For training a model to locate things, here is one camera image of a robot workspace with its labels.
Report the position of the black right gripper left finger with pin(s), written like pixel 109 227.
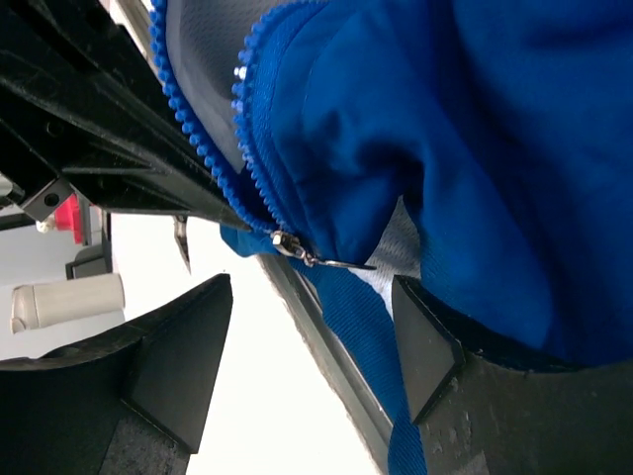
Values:
pixel 131 400

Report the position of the grey cylinder in background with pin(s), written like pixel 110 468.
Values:
pixel 44 305

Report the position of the blue red white hooded jacket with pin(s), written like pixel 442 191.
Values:
pixel 482 148

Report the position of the aluminium front frame rail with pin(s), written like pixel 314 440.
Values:
pixel 333 361

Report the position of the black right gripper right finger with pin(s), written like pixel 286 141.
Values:
pixel 484 403

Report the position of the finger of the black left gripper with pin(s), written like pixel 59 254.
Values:
pixel 82 113

